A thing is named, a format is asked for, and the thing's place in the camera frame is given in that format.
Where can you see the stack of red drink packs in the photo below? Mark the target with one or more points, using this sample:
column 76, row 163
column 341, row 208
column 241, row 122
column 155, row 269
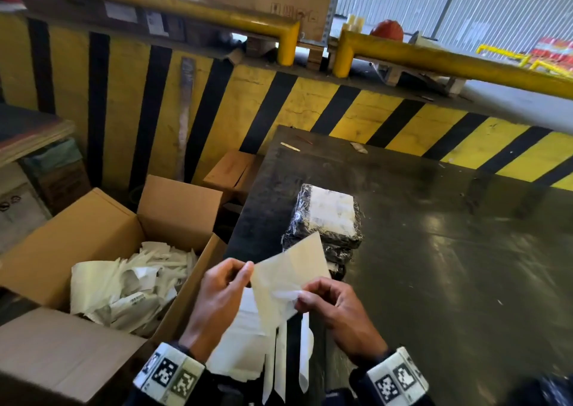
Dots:
column 553, row 47

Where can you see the small wooden stick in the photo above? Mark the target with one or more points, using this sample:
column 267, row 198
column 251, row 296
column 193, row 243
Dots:
column 290, row 146

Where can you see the white printed cardboard box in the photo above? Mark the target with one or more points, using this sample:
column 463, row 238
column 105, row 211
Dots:
column 22, row 213

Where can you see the thin red stick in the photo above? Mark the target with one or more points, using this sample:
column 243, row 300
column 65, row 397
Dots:
column 304, row 140

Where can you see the cream paper rolls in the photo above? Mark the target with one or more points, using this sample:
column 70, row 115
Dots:
column 353, row 23

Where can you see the white backing paper strip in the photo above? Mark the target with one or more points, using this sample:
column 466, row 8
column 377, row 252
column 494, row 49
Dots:
column 280, row 361
column 268, row 370
column 305, row 352

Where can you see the small wooden block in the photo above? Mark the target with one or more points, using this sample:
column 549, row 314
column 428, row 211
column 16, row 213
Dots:
column 235, row 56

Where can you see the green covered dark box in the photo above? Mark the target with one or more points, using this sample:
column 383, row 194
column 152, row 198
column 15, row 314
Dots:
column 58, row 173

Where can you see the person's left hand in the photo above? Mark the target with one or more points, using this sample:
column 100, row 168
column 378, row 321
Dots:
column 215, row 307

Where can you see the stack black packets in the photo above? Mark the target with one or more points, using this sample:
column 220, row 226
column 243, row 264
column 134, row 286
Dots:
column 331, row 213

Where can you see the stack of white labels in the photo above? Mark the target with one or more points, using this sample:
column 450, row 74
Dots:
column 237, row 343

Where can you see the small brown cardboard box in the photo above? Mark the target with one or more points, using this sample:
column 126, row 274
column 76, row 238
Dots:
column 228, row 168

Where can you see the shiny black film package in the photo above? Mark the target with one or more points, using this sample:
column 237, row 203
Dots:
column 555, row 392

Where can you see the small yellow floor rail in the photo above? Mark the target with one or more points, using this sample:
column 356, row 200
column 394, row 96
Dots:
column 501, row 52
column 550, row 67

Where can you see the printed label paper sheet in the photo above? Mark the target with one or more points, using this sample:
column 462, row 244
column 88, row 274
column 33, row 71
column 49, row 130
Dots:
column 286, row 280

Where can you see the pile of crumpled backing paper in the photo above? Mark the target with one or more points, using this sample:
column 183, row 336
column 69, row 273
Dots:
column 116, row 289

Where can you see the crumpled tape scrap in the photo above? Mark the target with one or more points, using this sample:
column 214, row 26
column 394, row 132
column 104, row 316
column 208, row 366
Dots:
column 359, row 148

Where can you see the black wristband with white markers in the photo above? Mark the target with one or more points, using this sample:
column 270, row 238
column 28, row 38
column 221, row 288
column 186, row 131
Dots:
column 170, row 374
column 394, row 379

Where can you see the dark top side table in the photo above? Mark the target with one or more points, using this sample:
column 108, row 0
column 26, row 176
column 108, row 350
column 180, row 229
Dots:
column 27, row 128

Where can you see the white table with wooden legs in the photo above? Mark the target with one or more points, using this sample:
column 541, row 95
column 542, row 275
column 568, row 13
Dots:
column 394, row 77

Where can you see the white paper tag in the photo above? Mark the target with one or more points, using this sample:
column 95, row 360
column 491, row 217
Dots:
column 121, row 13
column 157, row 24

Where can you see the yellow guard rail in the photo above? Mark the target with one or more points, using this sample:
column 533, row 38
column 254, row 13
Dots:
column 201, row 12
column 447, row 63

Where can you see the yellow black striped barrier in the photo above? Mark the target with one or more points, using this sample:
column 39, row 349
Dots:
column 125, row 106

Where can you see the open brown cardboard box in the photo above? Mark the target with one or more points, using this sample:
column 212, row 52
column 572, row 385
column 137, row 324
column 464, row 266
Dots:
column 89, row 231

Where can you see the wooden pallet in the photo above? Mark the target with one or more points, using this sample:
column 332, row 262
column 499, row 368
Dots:
column 315, row 56

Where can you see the person's right hand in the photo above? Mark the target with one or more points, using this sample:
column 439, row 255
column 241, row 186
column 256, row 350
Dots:
column 344, row 316

